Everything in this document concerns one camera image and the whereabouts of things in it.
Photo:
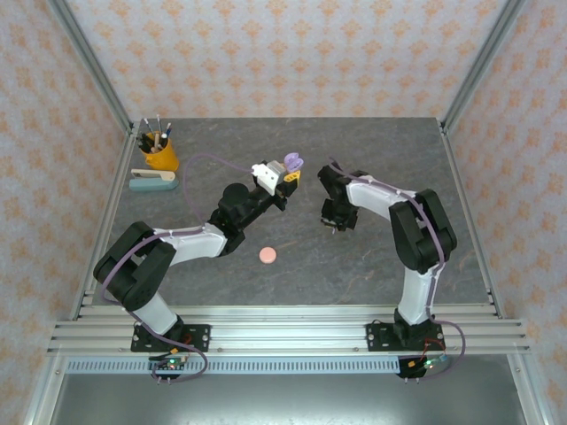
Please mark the pink earbud charging case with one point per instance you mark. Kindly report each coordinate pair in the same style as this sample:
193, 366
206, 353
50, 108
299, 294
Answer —
268, 255

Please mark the aluminium frame post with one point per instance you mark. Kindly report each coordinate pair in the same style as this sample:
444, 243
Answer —
88, 62
483, 62

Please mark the purple earbud charging case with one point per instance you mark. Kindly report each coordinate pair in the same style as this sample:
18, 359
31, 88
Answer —
292, 160

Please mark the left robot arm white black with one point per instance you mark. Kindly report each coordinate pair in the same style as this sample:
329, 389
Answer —
195, 245

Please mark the black pen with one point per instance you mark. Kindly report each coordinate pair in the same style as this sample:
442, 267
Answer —
164, 141

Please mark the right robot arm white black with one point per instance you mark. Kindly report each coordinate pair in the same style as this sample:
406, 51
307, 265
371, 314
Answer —
376, 197

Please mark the grey metal shelf panel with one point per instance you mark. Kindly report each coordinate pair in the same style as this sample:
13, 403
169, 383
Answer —
288, 400

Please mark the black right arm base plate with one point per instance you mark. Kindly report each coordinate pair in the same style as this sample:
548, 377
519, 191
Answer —
376, 338

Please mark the black marker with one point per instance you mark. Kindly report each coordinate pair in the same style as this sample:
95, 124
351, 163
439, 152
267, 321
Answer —
142, 141

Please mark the white pen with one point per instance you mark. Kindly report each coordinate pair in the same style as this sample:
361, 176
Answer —
149, 127
159, 126
168, 129

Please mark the cream and teal stapler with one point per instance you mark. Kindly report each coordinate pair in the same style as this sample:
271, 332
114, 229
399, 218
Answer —
150, 183

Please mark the yellow pen cup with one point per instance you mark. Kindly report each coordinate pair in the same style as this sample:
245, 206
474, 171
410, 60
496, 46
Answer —
165, 157

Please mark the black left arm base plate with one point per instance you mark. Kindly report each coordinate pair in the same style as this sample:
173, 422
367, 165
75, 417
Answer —
199, 336

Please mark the aluminium side rail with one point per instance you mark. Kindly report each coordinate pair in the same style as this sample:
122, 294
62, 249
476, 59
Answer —
469, 212
104, 221

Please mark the aluminium mounting rail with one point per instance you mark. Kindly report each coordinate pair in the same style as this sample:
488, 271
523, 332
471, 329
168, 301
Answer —
288, 336

